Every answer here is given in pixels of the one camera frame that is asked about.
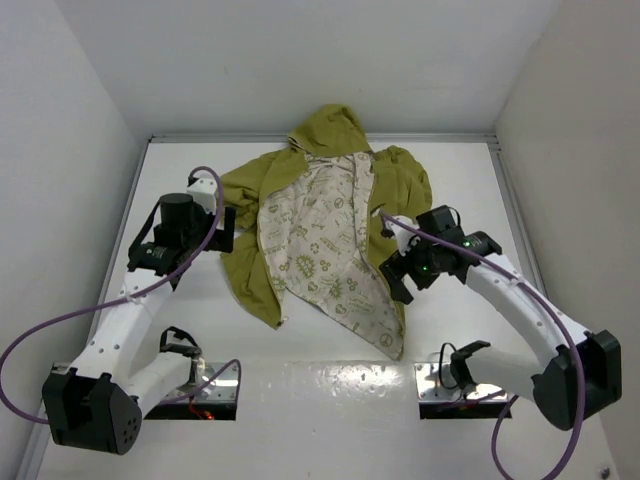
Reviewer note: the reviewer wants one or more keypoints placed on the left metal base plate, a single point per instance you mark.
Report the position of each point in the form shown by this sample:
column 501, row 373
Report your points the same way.
column 214, row 396

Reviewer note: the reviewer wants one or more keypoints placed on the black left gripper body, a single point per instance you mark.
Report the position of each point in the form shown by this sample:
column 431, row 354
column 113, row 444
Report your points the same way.
column 220, row 240

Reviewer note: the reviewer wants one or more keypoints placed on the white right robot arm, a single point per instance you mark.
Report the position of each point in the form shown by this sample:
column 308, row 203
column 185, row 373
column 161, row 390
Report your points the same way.
column 574, row 373

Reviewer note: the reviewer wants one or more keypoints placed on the metal base plate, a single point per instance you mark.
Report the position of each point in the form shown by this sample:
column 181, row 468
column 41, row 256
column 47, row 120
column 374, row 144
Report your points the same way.
column 214, row 396
column 436, row 402

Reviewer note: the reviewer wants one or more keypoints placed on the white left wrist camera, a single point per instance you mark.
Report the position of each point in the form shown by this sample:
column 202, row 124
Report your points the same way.
column 204, row 192

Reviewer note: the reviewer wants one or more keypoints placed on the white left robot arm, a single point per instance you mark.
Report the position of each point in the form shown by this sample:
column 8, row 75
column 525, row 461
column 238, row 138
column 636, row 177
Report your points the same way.
column 99, row 402

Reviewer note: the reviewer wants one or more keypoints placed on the aluminium table frame rail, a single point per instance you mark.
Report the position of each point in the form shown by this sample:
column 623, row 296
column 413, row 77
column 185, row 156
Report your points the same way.
column 317, row 137

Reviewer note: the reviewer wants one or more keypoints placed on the olive green hooded jacket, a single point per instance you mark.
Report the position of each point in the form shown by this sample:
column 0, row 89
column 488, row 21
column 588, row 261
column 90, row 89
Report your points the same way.
column 310, row 225

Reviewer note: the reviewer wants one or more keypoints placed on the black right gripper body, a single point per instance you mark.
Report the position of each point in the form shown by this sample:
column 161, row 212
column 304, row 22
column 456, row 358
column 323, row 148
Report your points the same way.
column 418, row 263

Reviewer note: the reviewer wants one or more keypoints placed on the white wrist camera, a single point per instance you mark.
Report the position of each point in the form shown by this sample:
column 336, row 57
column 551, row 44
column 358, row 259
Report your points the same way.
column 401, row 229
column 204, row 192

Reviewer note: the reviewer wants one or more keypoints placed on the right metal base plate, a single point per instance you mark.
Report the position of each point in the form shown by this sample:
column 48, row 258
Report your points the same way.
column 436, row 402

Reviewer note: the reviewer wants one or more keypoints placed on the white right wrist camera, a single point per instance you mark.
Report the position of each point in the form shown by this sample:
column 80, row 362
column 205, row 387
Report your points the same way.
column 401, row 229

